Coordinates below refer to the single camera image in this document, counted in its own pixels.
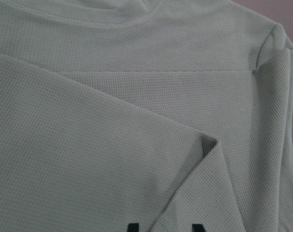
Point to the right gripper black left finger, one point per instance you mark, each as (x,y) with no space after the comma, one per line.
(133,227)

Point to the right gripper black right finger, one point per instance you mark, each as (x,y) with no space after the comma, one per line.
(198,228)

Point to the olive green long-sleeve shirt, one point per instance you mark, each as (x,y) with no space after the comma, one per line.
(165,113)

